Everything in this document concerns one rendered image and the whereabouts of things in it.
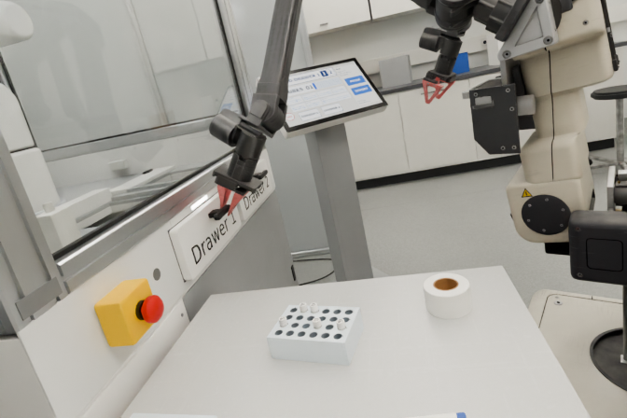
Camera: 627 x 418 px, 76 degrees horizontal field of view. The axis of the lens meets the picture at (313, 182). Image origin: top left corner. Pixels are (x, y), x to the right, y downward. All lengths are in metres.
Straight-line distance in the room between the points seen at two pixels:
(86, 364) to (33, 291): 0.13
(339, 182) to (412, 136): 2.02
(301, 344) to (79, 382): 0.30
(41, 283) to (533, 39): 0.88
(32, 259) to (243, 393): 0.32
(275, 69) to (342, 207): 1.12
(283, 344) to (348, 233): 1.37
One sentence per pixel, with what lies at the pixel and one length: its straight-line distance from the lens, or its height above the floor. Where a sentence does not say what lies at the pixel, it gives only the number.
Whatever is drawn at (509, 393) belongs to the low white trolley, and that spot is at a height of 0.76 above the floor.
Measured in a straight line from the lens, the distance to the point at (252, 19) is 2.56.
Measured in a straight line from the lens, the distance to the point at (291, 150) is 2.55.
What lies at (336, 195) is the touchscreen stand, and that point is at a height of 0.60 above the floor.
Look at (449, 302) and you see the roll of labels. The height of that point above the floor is 0.79.
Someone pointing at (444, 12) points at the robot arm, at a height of 1.22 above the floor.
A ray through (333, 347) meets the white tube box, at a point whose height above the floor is 0.79.
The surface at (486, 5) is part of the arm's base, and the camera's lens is 0.90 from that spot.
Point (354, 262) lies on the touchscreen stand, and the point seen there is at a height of 0.24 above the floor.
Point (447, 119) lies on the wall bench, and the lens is 3.84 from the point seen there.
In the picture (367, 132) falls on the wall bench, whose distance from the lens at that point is 3.78.
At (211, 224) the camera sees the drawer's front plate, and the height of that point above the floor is 0.88.
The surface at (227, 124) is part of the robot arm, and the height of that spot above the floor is 1.09.
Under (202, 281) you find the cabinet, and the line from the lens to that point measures 0.92.
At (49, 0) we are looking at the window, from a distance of 0.76.
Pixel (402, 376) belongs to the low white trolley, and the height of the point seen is 0.76.
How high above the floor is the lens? 1.15
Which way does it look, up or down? 15 degrees down
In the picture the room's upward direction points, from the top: 12 degrees counter-clockwise
